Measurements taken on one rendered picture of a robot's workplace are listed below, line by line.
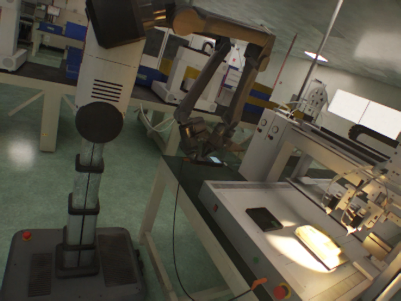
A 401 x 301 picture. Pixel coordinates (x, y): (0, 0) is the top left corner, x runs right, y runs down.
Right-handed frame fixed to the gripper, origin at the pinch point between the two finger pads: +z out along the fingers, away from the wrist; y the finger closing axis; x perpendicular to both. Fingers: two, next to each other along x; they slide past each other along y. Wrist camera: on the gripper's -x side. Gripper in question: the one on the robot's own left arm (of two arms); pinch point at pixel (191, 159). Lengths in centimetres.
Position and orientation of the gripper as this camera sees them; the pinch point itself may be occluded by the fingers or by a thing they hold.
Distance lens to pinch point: 122.5
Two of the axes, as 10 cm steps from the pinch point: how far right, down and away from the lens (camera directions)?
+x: -8.8, 3.5, -3.1
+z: 1.2, 8.1, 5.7
